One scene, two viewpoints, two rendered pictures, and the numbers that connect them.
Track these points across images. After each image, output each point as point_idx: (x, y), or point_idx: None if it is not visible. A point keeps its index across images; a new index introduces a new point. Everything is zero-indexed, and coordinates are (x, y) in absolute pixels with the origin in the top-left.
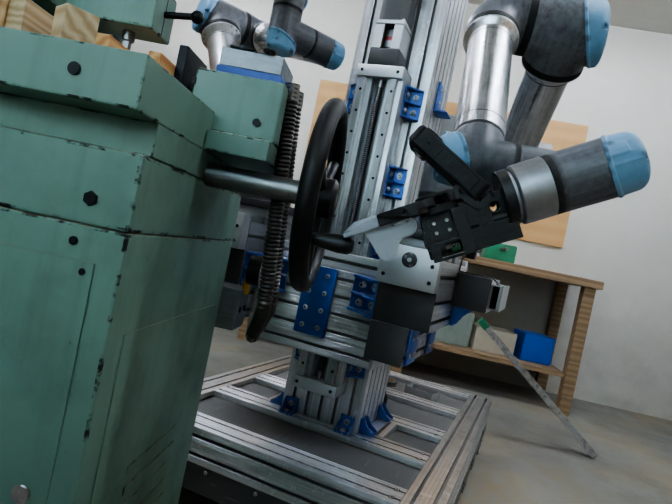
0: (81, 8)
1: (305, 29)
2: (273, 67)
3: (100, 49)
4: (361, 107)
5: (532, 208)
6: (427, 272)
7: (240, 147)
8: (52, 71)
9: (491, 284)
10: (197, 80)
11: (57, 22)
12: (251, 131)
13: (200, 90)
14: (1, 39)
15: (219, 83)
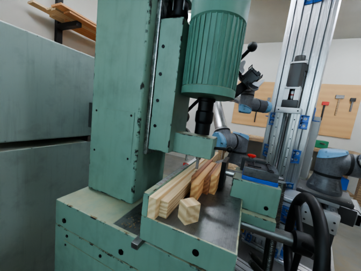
0: (179, 150)
1: (255, 102)
2: (273, 178)
3: (209, 245)
4: (278, 125)
5: None
6: (331, 225)
7: (259, 223)
8: (184, 250)
9: (356, 214)
10: (233, 184)
11: (181, 211)
12: (262, 211)
13: (235, 189)
14: (159, 228)
15: (244, 186)
